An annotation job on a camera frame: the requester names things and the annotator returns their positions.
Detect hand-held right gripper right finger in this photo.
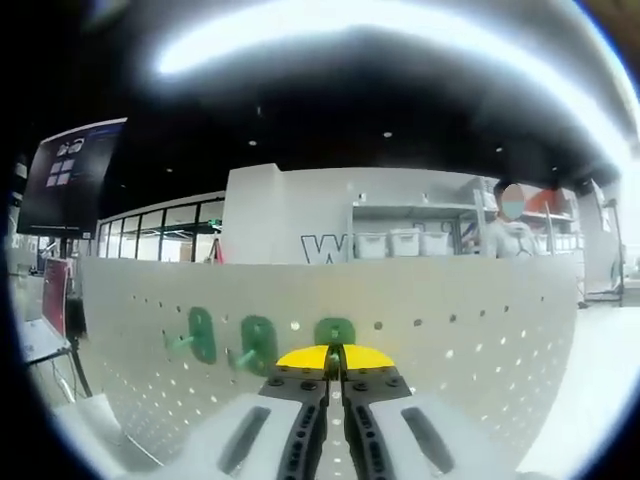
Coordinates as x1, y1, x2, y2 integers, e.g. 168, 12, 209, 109
339, 344, 527, 480

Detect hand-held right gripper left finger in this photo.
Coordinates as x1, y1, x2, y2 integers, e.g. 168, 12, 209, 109
124, 344, 333, 480

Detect green hook assembly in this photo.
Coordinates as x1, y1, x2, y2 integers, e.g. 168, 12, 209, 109
163, 305, 218, 366
313, 316, 358, 347
226, 314, 279, 379

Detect white perforated mounting plate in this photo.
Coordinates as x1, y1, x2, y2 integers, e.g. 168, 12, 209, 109
79, 253, 582, 469

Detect white storage bin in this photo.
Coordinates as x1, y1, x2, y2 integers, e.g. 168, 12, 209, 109
389, 229, 422, 259
419, 229, 450, 258
355, 231, 389, 261

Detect white tilted screen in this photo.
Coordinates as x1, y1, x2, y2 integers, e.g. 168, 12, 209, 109
19, 318, 72, 367

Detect white storage shelf rack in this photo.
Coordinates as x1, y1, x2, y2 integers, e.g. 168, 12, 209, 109
348, 173, 587, 262

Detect red display screen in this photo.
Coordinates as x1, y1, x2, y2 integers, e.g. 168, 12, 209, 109
41, 256, 72, 337

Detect large black display screen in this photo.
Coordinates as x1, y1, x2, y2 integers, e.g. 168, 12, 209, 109
16, 116, 129, 240

